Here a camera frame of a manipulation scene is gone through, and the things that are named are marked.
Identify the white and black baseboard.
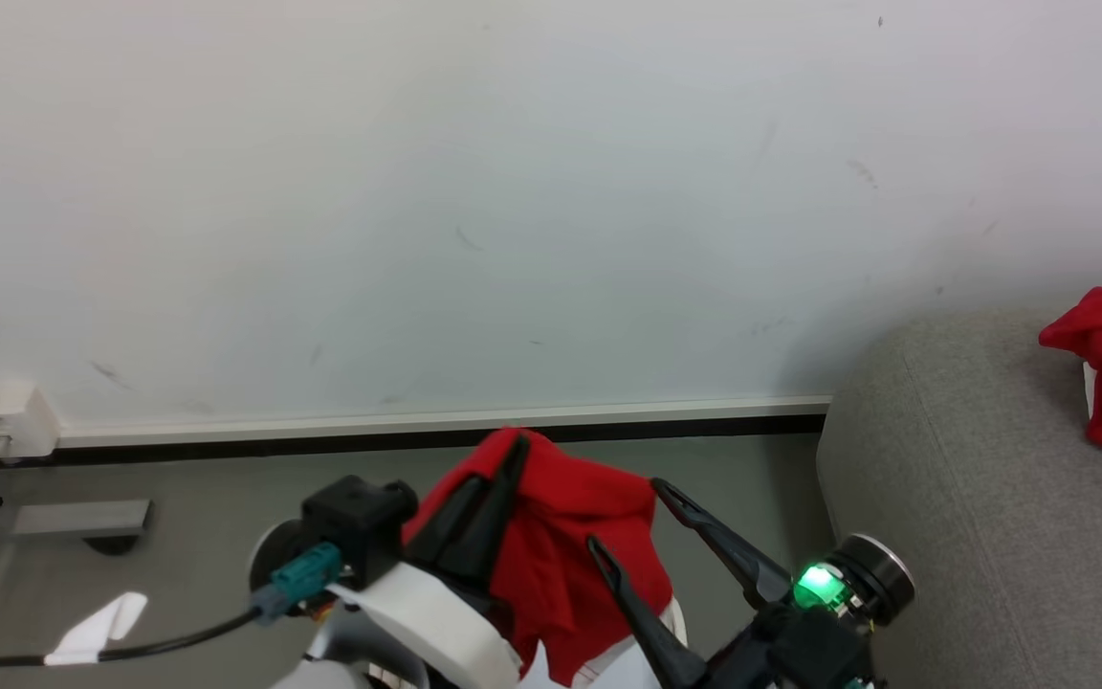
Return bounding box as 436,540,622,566
52,394,835,468

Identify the teal cable connector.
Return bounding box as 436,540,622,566
249,542,343,626

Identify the grey fabric sofa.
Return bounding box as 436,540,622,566
816,308,1102,689

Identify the white tape cable tag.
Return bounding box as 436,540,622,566
43,590,149,667

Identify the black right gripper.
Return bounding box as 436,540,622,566
586,478,916,689

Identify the white wall socket box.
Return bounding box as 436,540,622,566
0,381,61,459

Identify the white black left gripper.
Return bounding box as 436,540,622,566
325,435,532,689

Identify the white wicker laundry basket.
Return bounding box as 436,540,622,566
668,595,693,663

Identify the black camera cable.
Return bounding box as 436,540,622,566
0,607,263,669

